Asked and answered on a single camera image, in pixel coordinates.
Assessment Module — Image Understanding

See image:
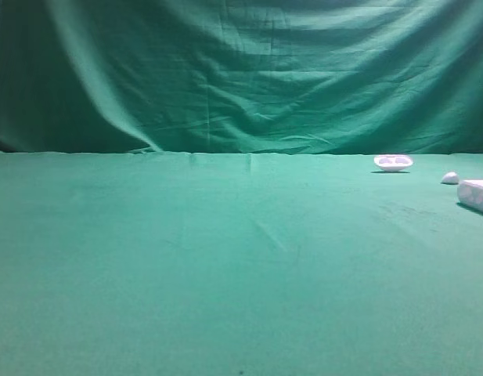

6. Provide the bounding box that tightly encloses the white bluetooth earphone case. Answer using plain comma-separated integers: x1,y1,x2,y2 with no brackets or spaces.
457,179,483,213

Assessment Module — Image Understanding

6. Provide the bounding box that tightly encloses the small white earbud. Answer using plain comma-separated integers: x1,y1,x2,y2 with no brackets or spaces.
441,172,460,185

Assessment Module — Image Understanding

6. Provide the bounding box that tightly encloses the white open earphone tray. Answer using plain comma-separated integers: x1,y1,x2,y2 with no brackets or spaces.
373,154,413,172

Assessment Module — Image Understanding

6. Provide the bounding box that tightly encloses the green backdrop curtain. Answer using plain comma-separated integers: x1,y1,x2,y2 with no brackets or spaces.
0,1,483,154

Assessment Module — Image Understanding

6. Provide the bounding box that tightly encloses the green table cloth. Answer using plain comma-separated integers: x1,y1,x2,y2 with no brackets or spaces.
0,153,483,375

